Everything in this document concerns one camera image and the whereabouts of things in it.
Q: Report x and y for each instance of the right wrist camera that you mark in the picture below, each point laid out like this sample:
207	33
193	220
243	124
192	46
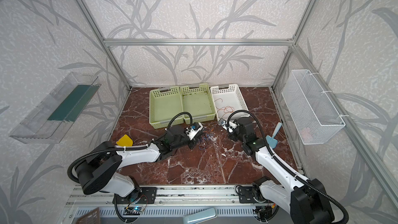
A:
228	126

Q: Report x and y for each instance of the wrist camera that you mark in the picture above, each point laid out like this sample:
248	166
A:
228	126
194	130

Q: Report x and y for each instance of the light green basket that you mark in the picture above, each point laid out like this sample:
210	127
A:
164	104
198	101

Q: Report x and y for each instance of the white perforated basket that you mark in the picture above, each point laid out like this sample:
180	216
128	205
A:
227	100

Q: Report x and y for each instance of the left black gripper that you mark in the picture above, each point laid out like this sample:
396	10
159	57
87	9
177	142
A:
193	141

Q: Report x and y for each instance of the aluminium frame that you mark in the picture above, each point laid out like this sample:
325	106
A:
375	164

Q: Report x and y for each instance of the light blue scoop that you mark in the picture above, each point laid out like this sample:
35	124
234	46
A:
272	142

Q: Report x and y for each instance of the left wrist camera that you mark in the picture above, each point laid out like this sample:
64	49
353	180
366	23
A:
194	130

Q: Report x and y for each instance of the clear plastic wall shelf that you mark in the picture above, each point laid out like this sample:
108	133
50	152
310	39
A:
49	122

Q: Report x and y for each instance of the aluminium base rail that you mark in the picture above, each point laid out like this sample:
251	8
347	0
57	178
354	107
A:
172	201

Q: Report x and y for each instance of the yellow scoop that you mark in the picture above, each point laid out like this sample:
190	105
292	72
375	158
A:
125	141

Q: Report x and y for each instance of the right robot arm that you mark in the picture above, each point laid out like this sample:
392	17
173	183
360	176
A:
305	200

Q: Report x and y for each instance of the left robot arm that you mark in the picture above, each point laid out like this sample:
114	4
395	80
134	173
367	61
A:
97	170

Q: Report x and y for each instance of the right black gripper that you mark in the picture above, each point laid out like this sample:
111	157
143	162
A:
232	137

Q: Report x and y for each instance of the left light green basket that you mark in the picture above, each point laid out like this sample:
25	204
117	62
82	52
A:
164	104

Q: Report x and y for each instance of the middle light green basket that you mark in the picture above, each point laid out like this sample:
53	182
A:
198	101

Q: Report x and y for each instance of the white wire mesh basket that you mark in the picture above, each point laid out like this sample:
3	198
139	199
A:
314	115

